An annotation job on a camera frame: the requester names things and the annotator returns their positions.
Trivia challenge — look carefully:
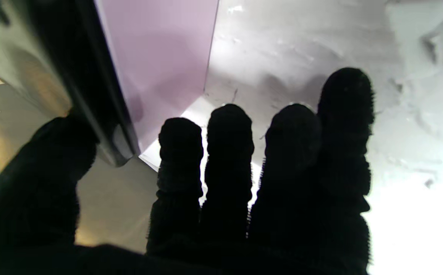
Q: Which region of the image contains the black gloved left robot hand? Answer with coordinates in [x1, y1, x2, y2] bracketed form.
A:
[0, 67, 375, 275]

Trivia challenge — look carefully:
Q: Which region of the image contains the pink tissue box cover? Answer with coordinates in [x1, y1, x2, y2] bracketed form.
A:
[95, 0, 220, 152]

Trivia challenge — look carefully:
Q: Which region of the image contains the black tissue box base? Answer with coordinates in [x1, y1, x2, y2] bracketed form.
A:
[0, 0, 142, 167]

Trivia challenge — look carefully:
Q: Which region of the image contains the brown leather sofa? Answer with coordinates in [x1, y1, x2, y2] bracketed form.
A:
[0, 11, 159, 253]

